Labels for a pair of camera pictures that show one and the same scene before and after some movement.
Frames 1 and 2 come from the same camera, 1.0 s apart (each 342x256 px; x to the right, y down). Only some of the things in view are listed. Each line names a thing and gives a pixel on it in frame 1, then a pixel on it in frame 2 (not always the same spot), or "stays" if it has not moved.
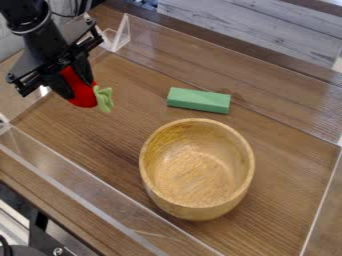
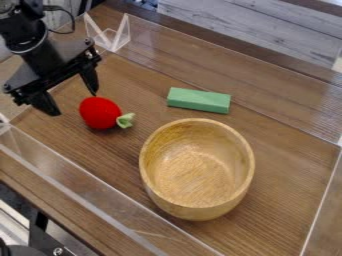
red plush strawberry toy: [83, 96] → [102, 114]
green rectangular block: [201, 100] stays
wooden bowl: [197, 164] stays
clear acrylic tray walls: [217, 161] stays
